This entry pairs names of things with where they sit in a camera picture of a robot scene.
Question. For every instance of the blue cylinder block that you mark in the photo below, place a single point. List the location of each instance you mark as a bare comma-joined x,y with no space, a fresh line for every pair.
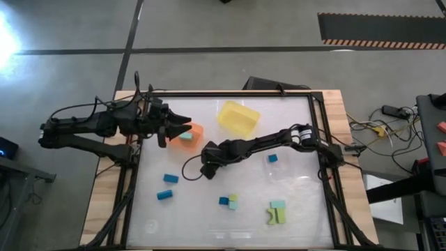
164,195

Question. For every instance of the red block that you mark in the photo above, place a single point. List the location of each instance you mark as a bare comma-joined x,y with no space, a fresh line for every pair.
442,127
442,148

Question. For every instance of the translucent yellow plastic bin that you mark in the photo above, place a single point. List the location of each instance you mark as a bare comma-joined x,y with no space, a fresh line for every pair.
238,118

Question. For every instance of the small teal cube block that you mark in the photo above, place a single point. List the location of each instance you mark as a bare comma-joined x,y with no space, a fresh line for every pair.
233,205

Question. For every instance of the grey desk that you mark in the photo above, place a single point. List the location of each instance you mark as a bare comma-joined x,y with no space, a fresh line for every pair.
17,171

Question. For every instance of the black box with blue light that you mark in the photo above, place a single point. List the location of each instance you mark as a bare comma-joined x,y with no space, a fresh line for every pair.
8,148

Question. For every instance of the black metal rig frame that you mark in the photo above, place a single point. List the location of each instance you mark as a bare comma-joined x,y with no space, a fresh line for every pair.
244,94

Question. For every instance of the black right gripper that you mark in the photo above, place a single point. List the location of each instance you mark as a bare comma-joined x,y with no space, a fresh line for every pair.
216,153

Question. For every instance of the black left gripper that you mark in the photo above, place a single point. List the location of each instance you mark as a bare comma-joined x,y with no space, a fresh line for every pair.
155,118

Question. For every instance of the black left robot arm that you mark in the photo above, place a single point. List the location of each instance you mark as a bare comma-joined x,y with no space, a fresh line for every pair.
87,125

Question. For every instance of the small dark blue block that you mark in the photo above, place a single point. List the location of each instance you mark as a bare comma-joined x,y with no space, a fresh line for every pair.
223,201

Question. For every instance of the black stand leg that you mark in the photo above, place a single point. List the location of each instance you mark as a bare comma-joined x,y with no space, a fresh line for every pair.
397,190

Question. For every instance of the wide teal block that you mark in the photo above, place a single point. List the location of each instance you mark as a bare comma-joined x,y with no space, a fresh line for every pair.
277,204

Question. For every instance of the black hazard-striped floor mat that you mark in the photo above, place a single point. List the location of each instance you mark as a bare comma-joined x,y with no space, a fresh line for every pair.
380,29

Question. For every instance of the blue triangular block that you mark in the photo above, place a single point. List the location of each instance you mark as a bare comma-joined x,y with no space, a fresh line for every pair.
170,178

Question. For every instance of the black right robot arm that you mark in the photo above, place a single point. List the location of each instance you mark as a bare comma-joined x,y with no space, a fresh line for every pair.
265,141

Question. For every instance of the black power strip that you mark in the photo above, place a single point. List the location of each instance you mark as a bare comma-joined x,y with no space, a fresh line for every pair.
393,111

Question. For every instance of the blue crate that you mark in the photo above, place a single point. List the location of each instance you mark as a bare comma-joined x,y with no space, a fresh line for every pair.
439,233

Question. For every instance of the green rectangular block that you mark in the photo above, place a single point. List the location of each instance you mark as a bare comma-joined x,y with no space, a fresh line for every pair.
281,216

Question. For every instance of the black cart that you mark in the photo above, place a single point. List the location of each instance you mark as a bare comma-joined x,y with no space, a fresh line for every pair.
432,157

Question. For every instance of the clear plastic bin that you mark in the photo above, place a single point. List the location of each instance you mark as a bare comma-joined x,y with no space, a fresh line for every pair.
289,171

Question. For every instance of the blue cube block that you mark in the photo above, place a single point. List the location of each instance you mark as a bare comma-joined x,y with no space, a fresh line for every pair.
272,158

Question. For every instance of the green arch block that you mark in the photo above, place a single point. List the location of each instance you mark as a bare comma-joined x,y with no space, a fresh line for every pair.
270,218

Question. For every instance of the small yellow-green block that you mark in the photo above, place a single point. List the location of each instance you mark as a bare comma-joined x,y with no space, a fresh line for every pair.
233,197

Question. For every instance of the white paper sheet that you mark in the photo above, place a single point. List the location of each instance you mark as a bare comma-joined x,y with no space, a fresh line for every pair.
383,212

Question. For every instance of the translucent orange plastic bin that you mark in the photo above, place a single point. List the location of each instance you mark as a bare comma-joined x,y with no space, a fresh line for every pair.
195,139

